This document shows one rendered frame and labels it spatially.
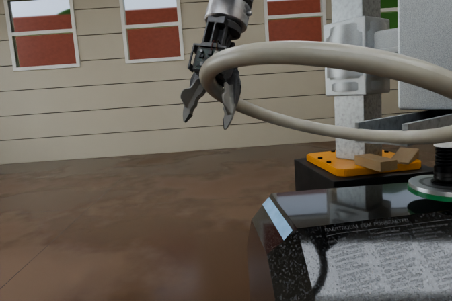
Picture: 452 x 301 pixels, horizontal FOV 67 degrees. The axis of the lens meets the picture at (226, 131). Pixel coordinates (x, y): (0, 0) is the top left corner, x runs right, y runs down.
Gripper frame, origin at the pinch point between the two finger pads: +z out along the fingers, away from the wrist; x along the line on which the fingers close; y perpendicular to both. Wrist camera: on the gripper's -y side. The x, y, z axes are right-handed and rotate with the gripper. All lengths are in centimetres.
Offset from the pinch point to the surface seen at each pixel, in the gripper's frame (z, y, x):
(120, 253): 87, -182, -124
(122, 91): -111, -509, -415
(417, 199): 4, -64, 52
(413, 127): -9.4, -17.7, 40.4
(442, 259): 19, -47, 57
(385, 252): 20, -42, 42
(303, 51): -6.8, 24.4, 20.6
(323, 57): -6.3, 24.3, 23.2
